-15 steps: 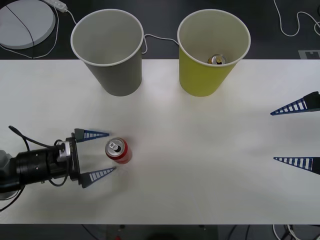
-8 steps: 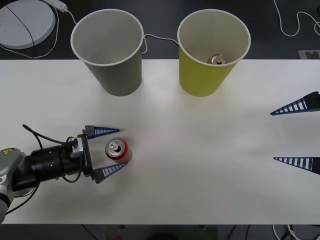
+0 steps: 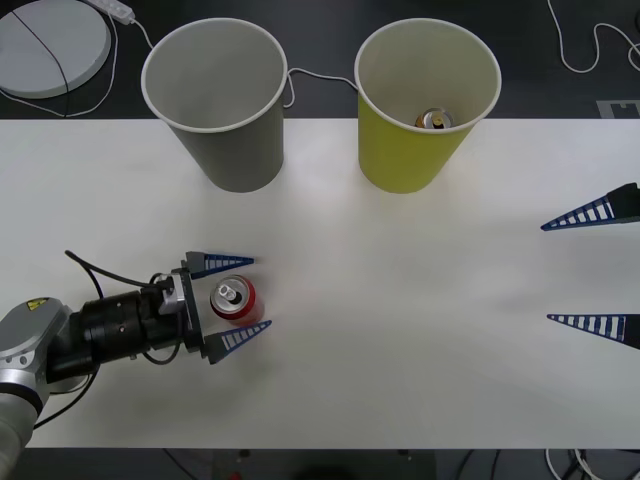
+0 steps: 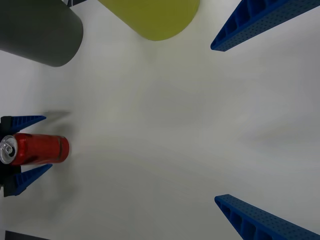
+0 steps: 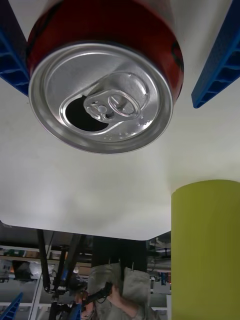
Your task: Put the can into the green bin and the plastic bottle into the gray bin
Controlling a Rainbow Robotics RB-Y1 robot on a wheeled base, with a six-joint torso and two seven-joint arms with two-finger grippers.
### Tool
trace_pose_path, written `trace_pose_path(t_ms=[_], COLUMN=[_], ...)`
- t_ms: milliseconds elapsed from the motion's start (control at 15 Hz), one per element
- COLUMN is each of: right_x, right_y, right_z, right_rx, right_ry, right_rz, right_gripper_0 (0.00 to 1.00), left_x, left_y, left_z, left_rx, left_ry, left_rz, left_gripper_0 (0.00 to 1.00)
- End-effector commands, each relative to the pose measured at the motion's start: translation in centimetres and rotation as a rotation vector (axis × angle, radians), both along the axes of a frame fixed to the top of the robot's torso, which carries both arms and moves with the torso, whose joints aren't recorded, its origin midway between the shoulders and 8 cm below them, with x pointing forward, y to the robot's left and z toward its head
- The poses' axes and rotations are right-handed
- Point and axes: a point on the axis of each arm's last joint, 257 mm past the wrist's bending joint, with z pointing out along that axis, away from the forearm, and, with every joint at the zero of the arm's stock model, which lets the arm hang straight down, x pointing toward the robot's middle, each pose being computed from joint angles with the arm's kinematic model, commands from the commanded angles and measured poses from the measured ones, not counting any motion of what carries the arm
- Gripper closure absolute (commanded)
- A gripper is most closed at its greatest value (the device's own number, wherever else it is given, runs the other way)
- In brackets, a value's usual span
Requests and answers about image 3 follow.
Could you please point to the red drink can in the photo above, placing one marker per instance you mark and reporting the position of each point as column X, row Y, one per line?
column 240, row 305

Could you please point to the grey plastic waste bin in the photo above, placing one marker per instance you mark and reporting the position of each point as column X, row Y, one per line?
column 240, row 150

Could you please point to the gold drink can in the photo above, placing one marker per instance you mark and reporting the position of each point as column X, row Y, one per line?
column 434, row 120

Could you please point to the white power strip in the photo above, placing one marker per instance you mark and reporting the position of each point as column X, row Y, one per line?
column 112, row 7

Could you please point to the yellow-green plastic waste bin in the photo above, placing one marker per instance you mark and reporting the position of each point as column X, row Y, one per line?
column 400, row 155

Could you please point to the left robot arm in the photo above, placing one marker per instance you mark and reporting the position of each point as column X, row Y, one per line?
column 30, row 325

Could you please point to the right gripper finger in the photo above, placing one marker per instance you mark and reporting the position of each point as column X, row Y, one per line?
column 607, row 325
column 620, row 205

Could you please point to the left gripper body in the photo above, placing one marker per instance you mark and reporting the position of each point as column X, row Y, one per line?
column 194, row 320

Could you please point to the grey floor marker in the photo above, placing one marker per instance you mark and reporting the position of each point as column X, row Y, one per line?
column 607, row 111

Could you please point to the round grey disc base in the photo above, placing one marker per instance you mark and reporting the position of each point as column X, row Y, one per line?
column 30, row 60

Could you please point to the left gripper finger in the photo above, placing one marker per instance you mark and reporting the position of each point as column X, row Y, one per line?
column 230, row 342
column 210, row 264

